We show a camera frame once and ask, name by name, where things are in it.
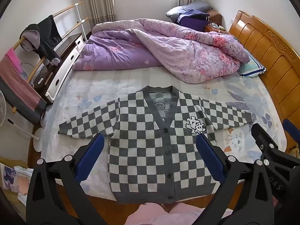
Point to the white standing fan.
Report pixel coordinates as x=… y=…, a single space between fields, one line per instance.
x=1 y=107

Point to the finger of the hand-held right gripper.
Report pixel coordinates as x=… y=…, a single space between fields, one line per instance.
x=291 y=129
x=260 y=133

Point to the light blue pillow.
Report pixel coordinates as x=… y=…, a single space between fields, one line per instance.
x=254 y=68

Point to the wooden bed headboard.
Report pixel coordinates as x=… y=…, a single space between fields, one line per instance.
x=269 y=51

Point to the white drawer cabinet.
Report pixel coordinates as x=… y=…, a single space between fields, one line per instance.
x=61 y=75

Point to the wooden nightstand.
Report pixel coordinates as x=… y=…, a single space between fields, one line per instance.
x=214 y=16

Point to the wooden bar clothes rack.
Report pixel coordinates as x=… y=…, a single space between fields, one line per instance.
x=76 y=16

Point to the grey white checkered cardigan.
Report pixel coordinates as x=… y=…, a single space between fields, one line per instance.
x=140 y=150

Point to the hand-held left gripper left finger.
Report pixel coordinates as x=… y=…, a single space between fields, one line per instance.
x=90 y=157

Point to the black electronic box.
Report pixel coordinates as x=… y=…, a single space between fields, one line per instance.
x=41 y=79

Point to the pink striped towel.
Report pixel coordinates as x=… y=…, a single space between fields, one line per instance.
x=18 y=86

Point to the purple floral quilt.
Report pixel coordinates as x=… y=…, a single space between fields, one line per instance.
x=164 y=51

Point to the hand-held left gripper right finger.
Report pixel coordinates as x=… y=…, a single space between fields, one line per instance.
x=209 y=159

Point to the floral printed bed sheet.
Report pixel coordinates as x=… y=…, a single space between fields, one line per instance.
x=93 y=91

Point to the person's pink pants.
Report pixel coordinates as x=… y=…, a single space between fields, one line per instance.
x=164 y=215

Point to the grey pillow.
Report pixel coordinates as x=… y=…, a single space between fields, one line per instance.
x=199 y=5

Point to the dark hooded jacket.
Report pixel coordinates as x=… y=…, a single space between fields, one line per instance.
x=46 y=35

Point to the dark purple cloth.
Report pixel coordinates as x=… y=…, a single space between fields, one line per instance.
x=194 y=23

